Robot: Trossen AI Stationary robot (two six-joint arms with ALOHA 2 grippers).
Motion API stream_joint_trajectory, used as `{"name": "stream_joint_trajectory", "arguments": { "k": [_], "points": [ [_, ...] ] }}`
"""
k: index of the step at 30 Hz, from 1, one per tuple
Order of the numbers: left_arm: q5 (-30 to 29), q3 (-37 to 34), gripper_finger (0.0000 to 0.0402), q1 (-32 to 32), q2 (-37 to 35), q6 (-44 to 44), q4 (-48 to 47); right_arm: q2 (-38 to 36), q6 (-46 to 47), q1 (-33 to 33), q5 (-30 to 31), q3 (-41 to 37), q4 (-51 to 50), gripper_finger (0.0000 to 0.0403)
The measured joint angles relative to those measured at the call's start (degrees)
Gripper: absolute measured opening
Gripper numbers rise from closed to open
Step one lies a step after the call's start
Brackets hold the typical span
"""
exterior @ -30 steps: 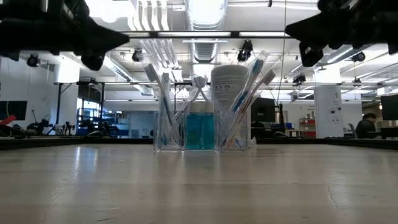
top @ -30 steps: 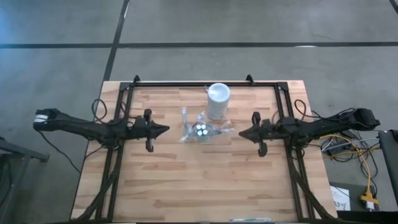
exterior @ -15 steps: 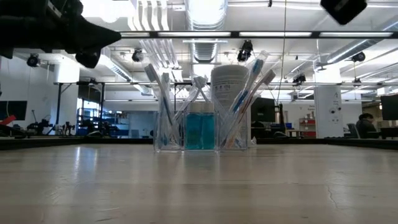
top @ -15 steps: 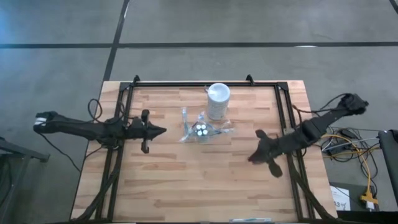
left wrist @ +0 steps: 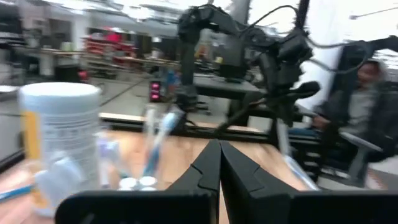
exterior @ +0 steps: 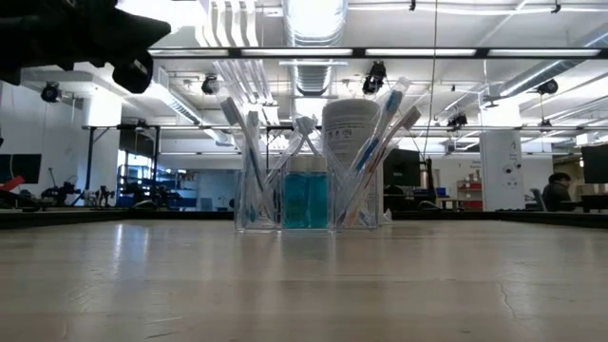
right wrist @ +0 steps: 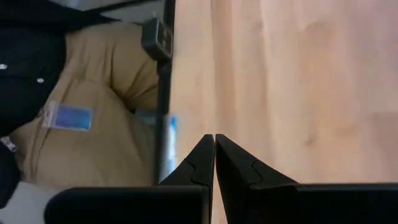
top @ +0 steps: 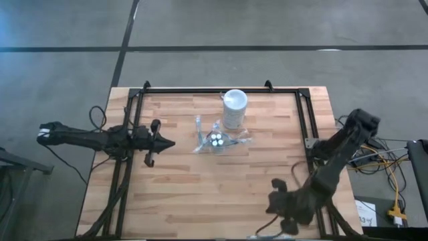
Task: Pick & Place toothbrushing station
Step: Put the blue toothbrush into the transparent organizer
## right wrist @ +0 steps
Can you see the blue toothbrush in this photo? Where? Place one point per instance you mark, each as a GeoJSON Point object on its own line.
{"type": "Point", "coordinates": [172, 143]}

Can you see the person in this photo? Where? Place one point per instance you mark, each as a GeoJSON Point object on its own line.
{"type": "Point", "coordinates": [93, 93]}

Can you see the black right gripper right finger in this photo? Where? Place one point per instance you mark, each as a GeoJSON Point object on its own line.
{"type": "Point", "coordinates": [248, 193]}

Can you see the blue badge in clear sleeve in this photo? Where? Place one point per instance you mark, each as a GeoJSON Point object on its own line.
{"type": "Point", "coordinates": [70, 116]}

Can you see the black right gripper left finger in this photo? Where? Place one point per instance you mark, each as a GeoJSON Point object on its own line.
{"type": "Point", "coordinates": [186, 196]}

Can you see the dark grey edge bracket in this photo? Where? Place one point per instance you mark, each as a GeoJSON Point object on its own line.
{"type": "Point", "coordinates": [157, 39]}

